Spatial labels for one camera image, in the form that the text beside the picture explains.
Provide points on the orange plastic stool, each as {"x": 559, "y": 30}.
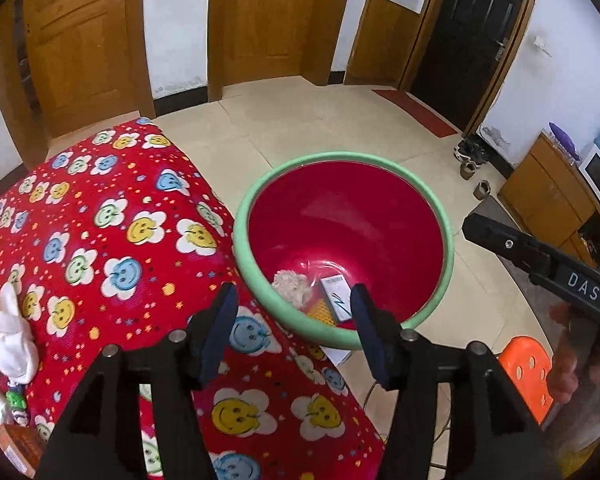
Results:
{"x": 525, "y": 360}

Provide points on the white appliance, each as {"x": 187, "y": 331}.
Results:
{"x": 592, "y": 165}

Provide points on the wooden cabinet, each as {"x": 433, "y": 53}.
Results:
{"x": 540, "y": 195}

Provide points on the white paper sheet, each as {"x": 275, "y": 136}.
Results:
{"x": 340, "y": 356}

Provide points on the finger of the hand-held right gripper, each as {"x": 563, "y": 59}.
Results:
{"x": 505, "y": 245}

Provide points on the small white and blue box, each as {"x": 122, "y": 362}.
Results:
{"x": 332, "y": 295}

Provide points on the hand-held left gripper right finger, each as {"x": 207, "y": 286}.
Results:
{"x": 367, "y": 335}

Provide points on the red doormat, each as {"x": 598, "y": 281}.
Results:
{"x": 420, "y": 110}

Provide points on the purple bag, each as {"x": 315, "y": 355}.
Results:
{"x": 562, "y": 137}

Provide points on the small wooden panel door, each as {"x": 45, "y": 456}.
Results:
{"x": 380, "y": 45}

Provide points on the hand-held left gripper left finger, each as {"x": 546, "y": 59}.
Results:
{"x": 220, "y": 330}

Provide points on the white crumpled cloth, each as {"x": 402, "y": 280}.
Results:
{"x": 12, "y": 335}

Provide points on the brown slipper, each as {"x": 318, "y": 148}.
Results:
{"x": 482, "y": 189}
{"x": 467, "y": 169}

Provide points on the red basin with green rim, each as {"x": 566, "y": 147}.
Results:
{"x": 340, "y": 210}

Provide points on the brown cardboard box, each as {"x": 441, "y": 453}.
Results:
{"x": 17, "y": 447}

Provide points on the black shoes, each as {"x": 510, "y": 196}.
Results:
{"x": 471, "y": 149}

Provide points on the orange mesh scrap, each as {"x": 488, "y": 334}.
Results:
{"x": 320, "y": 314}

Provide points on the white wall switch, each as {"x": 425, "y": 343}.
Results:
{"x": 542, "y": 44}

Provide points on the crumpled white tissue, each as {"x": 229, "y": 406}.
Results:
{"x": 290, "y": 287}

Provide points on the red flower-print tablecloth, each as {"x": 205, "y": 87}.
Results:
{"x": 130, "y": 220}

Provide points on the person's right hand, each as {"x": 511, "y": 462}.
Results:
{"x": 564, "y": 360}

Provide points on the green and white wrapper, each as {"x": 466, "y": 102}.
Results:
{"x": 16, "y": 401}

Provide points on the black metal door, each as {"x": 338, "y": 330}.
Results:
{"x": 470, "y": 35}

